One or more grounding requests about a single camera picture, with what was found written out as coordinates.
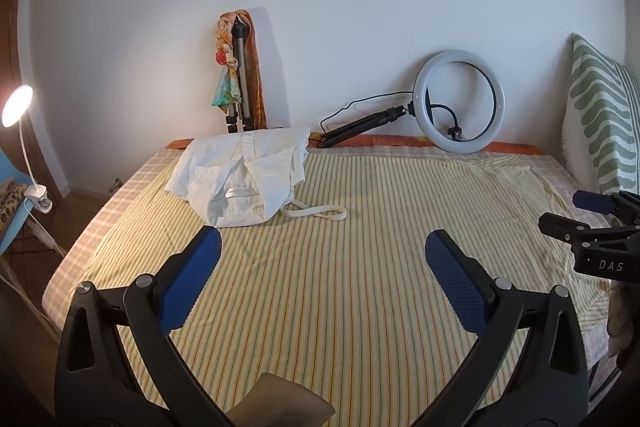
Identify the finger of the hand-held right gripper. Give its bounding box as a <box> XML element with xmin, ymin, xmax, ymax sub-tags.
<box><xmin>573</xmin><ymin>189</ymin><xmax>640</xmax><ymax>225</ymax></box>
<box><xmin>539</xmin><ymin>213</ymin><xmax>593</xmax><ymax>244</ymax></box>

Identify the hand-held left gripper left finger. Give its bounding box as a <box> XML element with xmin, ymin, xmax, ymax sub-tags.
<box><xmin>56</xmin><ymin>226</ymin><xmax>228</xmax><ymax>427</ymax></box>

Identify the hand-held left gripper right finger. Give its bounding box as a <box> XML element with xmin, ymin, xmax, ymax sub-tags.
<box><xmin>410</xmin><ymin>230</ymin><xmax>591</xmax><ymax>427</ymax></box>

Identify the white long-sleeved shirt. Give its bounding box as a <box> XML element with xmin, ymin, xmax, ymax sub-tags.
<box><xmin>164</xmin><ymin>128</ymin><xmax>311</xmax><ymax>228</ymax></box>

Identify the green white patterned blanket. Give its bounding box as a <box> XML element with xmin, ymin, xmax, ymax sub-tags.
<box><xmin>562</xmin><ymin>33</ymin><xmax>640</xmax><ymax>196</ymax></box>

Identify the yellow striped sheet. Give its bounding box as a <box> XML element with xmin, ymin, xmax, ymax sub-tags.
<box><xmin>92</xmin><ymin>152</ymin><xmax>610</xmax><ymax>427</ymax></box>

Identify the beige cloth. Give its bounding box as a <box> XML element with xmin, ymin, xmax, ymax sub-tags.
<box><xmin>225</xmin><ymin>372</ymin><xmax>336</xmax><ymax>427</ymax></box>

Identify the colourful orange scarf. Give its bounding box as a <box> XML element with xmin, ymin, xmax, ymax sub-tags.
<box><xmin>212</xmin><ymin>9</ymin><xmax>268</xmax><ymax>131</ymax></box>

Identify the leopard print cloth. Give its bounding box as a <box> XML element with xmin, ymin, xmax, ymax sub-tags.
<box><xmin>0</xmin><ymin>183</ymin><xmax>27</xmax><ymax>234</ymax></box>

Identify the grey folded tripod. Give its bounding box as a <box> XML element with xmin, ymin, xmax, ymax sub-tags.
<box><xmin>227</xmin><ymin>17</ymin><xmax>256</xmax><ymax>135</ymax></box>

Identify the blue chair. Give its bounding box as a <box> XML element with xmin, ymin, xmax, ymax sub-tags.
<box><xmin>0</xmin><ymin>146</ymin><xmax>28</xmax><ymax>254</ymax></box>

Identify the white clip-on desk lamp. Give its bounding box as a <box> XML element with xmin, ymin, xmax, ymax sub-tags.
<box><xmin>0</xmin><ymin>84</ymin><xmax>68</xmax><ymax>258</ymax></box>

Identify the white ring light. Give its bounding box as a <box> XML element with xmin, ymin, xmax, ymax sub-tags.
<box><xmin>414</xmin><ymin>49</ymin><xmax>505</xmax><ymax>154</ymax></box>

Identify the cream fabric strap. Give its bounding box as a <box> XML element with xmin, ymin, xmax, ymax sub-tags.
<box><xmin>280</xmin><ymin>199</ymin><xmax>347</xmax><ymax>223</ymax></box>

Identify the black ring light stand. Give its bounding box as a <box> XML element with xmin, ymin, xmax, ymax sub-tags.
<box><xmin>318</xmin><ymin>105</ymin><xmax>417</xmax><ymax>150</ymax></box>

